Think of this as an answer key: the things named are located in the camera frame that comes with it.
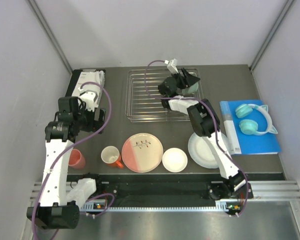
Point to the pink plastic cup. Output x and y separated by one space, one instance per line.
76 159

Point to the small white bowl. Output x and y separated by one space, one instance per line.
174 160

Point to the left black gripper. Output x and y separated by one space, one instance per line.
94 125

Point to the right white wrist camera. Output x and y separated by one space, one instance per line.
172 65

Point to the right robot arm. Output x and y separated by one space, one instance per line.
206 124

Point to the blue folder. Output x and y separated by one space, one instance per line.
249 127

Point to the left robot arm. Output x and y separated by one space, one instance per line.
54 210

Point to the metal wire dish rack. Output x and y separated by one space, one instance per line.
140 106

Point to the orange white mug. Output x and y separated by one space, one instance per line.
111 156

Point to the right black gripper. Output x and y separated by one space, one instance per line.
191 80

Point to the pink cream floral plate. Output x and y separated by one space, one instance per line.
142 152

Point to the black tray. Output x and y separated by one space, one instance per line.
80 76

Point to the aluminium rail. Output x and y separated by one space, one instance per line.
275 191

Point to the green ceramic bowl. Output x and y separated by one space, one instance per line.
190 90

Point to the white blue-rimmed plate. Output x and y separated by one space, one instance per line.
204 152

